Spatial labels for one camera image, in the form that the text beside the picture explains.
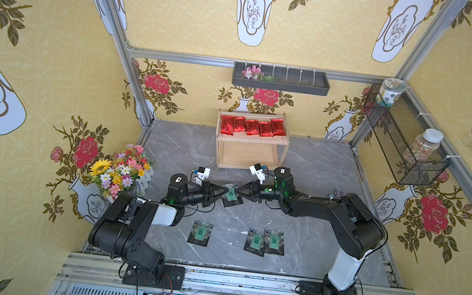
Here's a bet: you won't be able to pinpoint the green tea bag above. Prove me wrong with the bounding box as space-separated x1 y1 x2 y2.
263 229 285 256
244 228 265 257
187 220 213 247
222 183 244 208

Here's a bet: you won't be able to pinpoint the wooden two-tier shelf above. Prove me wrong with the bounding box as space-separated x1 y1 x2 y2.
215 110 290 170

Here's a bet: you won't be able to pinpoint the red tea bag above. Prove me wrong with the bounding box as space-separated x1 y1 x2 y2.
233 116 247 133
270 119 286 137
246 119 260 136
220 115 235 136
258 121 274 137

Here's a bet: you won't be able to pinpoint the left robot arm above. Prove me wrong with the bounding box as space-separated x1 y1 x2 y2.
88 173 229 283

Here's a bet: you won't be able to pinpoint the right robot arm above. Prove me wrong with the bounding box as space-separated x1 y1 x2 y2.
235 167 388 293

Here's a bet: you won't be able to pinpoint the artificial flower bouquet in vase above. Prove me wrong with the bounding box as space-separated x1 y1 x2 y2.
88 144 154 204

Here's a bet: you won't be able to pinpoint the small pink flowers in tray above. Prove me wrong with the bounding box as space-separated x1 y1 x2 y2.
242 65 275 82

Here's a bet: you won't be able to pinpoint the clear jar white lid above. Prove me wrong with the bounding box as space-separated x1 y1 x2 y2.
403 128 444 163

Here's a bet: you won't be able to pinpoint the jar with patterned lid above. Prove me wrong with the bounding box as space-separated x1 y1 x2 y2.
374 78 407 107

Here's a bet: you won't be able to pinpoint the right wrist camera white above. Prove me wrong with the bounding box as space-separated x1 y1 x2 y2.
249 163 267 185

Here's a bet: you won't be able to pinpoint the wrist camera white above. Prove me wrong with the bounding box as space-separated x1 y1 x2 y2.
192 167 211 186
249 163 267 185

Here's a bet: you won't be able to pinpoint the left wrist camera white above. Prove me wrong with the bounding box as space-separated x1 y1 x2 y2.
192 167 211 186

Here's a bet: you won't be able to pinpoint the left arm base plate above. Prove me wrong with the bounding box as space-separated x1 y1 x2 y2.
122 264 185 290

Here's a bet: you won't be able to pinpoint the grey wall tray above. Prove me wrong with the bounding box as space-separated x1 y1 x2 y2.
232 61 330 96

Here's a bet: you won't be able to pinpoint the black wire wall basket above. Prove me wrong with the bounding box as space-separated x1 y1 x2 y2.
364 85 451 186

